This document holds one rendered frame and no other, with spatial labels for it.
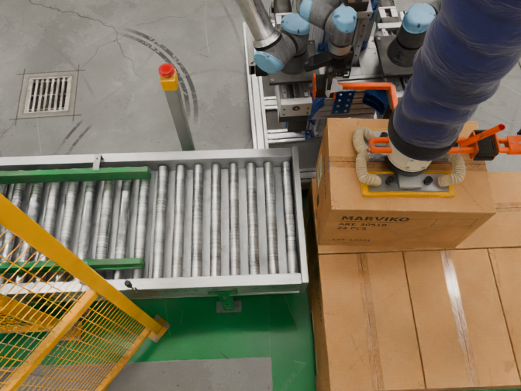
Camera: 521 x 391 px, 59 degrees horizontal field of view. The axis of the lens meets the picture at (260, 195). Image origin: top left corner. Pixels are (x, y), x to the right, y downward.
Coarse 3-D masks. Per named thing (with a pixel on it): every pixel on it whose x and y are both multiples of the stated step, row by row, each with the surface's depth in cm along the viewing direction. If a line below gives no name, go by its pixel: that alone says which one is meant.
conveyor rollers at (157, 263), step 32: (0, 192) 229; (32, 192) 228; (128, 192) 229; (160, 192) 228; (256, 192) 230; (288, 192) 228; (64, 224) 221; (128, 224) 224; (160, 224) 221; (192, 224) 222; (256, 224) 222; (288, 224) 221; (96, 256) 215; (160, 256) 215; (192, 256) 215; (256, 256) 215; (288, 256) 215
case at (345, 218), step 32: (352, 128) 182; (384, 128) 182; (320, 160) 202; (352, 160) 176; (320, 192) 199; (352, 192) 170; (480, 192) 170; (320, 224) 196; (352, 224) 180; (384, 224) 179; (416, 224) 178; (448, 224) 178; (480, 224) 177
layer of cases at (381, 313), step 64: (512, 192) 229; (320, 256) 215; (384, 256) 215; (448, 256) 215; (512, 256) 215; (320, 320) 214; (384, 320) 203; (448, 320) 203; (512, 320) 203; (320, 384) 222; (384, 384) 192; (448, 384) 192; (512, 384) 192
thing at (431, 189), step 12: (384, 180) 169; (396, 180) 170; (432, 180) 167; (372, 192) 168; (384, 192) 168; (396, 192) 168; (408, 192) 168; (420, 192) 168; (432, 192) 168; (444, 192) 168
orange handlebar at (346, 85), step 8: (344, 88) 174; (352, 88) 174; (360, 88) 174; (368, 88) 174; (376, 88) 174; (384, 88) 174; (392, 88) 173; (392, 96) 171; (392, 104) 170; (512, 136) 164; (520, 136) 164; (368, 144) 163; (504, 144) 166; (512, 144) 162; (520, 144) 162; (376, 152) 162; (384, 152) 162; (448, 152) 162; (456, 152) 162; (464, 152) 162; (472, 152) 162; (504, 152) 163; (512, 152) 163; (520, 152) 163
